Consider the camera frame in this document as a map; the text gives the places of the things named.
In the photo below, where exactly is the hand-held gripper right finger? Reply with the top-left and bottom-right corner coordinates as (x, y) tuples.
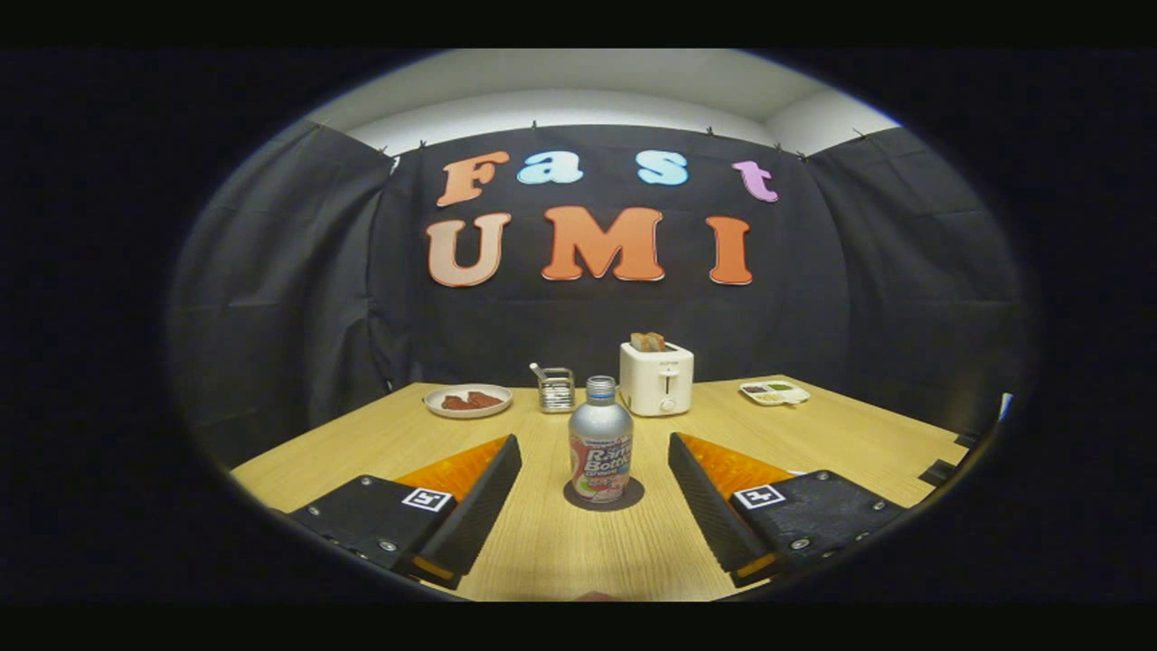
(668, 432), (908, 589)

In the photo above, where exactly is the white divided tray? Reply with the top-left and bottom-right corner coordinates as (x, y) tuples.
(739, 380), (811, 407)

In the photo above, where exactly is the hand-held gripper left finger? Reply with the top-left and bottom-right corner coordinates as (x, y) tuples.
(287, 434), (523, 590)

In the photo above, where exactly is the white toaster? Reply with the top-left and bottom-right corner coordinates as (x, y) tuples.
(619, 341), (695, 418)

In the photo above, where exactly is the silver juice bottle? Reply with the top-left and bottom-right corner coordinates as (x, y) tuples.
(569, 376), (635, 504)

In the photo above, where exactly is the white round plate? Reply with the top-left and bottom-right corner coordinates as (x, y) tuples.
(423, 383), (513, 420)

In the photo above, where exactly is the dark brown round coaster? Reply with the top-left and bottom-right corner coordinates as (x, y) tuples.
(563, 476), (645, 513)

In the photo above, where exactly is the wooden table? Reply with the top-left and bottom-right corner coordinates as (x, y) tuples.
(230, 375), (970, 602)

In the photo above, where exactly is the metal wire holder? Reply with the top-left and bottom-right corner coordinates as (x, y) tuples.
(539, 367), (577, 414)

